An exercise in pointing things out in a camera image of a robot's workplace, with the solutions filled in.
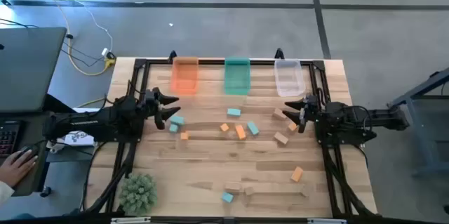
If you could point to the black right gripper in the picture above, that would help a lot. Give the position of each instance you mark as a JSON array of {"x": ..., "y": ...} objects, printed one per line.
[{"x": 308, "y": 113}]

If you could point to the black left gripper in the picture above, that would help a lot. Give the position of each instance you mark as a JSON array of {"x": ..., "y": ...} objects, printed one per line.
[{"x": 153, "y": 108}]

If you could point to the natural wood block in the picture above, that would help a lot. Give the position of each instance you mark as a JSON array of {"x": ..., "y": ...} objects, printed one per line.
[
  {"x": 233, "y": 186},
  {"x": 279, "y": 113},
  {"x": 281, "y": 138}
]

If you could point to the long teal block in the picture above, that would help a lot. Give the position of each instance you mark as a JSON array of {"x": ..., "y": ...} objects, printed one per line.
[
  {"x": 234, "y": 112},
  {"x": 177, "y": 120},
  {"x": 253, "y": 128}
]

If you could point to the small teal cube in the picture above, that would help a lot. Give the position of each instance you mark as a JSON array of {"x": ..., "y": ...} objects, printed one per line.
[{"x": 173, "y": 128}]

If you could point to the small orange cube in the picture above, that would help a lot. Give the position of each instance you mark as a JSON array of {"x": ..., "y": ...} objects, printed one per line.
[
  {"x": 224, "y": 127},
  {"x": 184, "y": 136}
]

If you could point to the long orange block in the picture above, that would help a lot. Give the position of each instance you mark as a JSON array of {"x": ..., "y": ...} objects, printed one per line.
[
  {"x": 297, "y": 174},
  {"x": 240, "y": 132}
]

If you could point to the large tan block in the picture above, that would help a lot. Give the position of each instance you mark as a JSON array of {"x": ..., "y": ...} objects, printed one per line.
[{"x": 249, "y": 191}]

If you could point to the person's forearm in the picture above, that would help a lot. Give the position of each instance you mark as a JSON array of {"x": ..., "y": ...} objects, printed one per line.
[{"x": 4, "y": 193}]

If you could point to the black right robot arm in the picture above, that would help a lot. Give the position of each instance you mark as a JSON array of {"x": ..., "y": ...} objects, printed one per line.
[{"x": 350, "y": 118}]

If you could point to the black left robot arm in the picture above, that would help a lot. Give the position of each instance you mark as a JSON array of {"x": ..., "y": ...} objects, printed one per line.
[{"x": 87, "y": 124}]

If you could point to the clear plastic bin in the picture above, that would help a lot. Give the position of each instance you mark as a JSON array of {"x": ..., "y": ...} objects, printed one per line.
[{"x": 289, "y": 78}]

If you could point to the orange translucent plastic bin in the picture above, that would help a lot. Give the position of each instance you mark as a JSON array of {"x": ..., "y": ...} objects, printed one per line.
[{"x": 185, "y": 76}]

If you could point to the black table clamp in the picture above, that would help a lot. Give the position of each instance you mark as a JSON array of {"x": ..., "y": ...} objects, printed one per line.
[
  {"x": 172, "y": 55},
  {"x": 279, "y": 54}
]

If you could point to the teal translucent plastic bin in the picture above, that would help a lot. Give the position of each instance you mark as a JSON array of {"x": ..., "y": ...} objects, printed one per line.
[{"x": 237, "y": 76}]

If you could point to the green artificial plant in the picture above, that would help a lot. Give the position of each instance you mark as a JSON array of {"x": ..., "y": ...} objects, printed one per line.
[{"x": 138, "y": 194}]

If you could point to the white printed box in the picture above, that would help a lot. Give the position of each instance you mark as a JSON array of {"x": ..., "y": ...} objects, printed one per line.
[{"x": 79, "y": 139}]

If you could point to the grey laptop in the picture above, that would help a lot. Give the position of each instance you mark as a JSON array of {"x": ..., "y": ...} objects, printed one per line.
[{"x": 28, "y": 69}]

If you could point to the black computer mouse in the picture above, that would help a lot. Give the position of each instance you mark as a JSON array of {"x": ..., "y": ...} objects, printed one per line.
[{"x": 28, "y": 150}]

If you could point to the black side desk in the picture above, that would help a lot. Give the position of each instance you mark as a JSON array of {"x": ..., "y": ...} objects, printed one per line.
[{"x": 36, "y": 178}]

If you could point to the black keyboard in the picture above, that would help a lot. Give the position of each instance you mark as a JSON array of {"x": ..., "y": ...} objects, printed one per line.
[{"x": 8, "y": 138}]

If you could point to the person's hand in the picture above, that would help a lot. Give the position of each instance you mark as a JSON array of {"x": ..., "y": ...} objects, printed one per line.
[{"x": 15, "y": 169}]

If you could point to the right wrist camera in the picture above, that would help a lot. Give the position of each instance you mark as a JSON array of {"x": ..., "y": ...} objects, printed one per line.
[{"x": 311, "y": 101}]

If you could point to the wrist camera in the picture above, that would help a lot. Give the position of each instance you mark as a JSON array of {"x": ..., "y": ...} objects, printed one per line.
[
  {"x": 150, "y": 95},
  {"x": 311, "y": 101}
]

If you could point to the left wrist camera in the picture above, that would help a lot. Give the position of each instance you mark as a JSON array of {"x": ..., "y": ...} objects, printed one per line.
[{"x": 150, "y": 95}]

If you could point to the black aluminium table frame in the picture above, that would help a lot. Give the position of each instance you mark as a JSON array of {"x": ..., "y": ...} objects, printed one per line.
[{"x": 210, "y": 62}]

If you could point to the silver bracket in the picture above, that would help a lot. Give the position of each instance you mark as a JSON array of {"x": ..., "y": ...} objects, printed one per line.
[
  {"x": 130, "y": 220},
  {"x": 326, "y": 221}
]

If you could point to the grey metal cart frame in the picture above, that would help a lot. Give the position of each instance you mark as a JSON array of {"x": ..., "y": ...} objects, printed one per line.
[{"x": 414, "y": 92}]

